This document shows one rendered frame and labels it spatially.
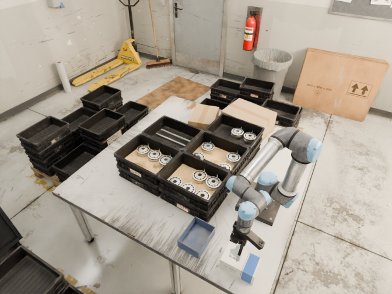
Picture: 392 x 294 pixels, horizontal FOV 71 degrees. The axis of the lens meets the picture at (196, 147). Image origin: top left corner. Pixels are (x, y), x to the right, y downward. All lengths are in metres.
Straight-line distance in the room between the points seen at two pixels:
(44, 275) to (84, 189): 0.59
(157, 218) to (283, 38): 3.47
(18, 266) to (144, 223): 0.86
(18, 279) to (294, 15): 4.23
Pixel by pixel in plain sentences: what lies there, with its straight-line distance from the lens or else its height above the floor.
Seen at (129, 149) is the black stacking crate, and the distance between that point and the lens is 2.13.
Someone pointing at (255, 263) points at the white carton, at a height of 0.79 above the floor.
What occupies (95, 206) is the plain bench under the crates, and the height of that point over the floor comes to 0.70.
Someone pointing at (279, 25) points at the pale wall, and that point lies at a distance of 4.55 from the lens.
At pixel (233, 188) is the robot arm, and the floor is 1.20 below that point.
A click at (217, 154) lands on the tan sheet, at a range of 2.10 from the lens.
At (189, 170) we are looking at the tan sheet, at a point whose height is 0.83.
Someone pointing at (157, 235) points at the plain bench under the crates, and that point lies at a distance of 1.81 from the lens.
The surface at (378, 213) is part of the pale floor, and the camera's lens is 3.31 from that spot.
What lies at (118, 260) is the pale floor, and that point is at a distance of 2.58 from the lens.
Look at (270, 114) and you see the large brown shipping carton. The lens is 2.50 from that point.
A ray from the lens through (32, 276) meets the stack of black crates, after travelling 2.16.
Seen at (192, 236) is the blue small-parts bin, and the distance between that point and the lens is 1.79.
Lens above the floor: 2.23
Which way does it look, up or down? 40 degrees down
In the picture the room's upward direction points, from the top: 1 degrees clockwise
